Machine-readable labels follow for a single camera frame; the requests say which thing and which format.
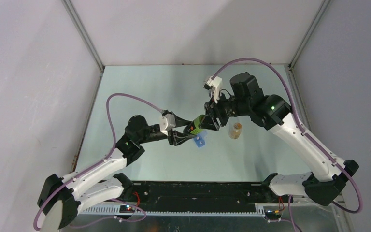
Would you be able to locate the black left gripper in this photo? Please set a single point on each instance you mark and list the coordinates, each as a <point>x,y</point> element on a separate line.
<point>175,137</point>

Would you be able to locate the left aluminium frame post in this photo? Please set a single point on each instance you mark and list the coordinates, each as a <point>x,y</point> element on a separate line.
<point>76,20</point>

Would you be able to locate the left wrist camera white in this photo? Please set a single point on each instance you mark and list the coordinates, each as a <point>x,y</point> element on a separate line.
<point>167,123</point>

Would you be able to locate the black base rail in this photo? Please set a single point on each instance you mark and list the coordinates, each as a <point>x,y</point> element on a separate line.
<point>201,196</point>

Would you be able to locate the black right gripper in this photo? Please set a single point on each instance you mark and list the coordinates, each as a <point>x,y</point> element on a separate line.
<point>212,112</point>

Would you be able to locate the aluminium frame post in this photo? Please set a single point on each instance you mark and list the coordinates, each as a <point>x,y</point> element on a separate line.
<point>76,20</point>
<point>309,32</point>

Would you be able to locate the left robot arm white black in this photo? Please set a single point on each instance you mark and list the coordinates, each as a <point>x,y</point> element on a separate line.
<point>62,199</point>

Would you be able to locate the left controller board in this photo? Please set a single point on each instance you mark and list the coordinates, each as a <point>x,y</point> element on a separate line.
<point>127,209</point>

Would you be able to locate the grey slotted cable duct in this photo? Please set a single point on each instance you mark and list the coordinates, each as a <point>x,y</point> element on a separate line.
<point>113,210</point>

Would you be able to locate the clear amber pill bottle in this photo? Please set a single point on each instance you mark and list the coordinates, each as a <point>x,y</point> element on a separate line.
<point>235,130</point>

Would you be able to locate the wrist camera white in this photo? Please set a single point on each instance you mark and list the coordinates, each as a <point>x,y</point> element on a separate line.
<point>213,84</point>
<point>167,123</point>

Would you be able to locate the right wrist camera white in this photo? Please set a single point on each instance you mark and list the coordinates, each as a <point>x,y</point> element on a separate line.
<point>213,84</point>

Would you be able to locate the right aluminium frame post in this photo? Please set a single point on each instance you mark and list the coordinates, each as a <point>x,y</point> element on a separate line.
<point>309,32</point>

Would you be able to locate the right controller board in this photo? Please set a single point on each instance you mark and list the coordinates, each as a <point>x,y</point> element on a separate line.
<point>273,214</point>

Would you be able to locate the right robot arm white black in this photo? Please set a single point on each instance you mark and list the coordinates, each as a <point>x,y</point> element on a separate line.
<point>326,178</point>

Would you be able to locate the controller board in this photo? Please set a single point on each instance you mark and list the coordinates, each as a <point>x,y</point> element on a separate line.
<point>127,209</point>
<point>273,214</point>

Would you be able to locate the blue pill organizer box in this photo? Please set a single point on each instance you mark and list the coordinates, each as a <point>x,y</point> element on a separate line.
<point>199,139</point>

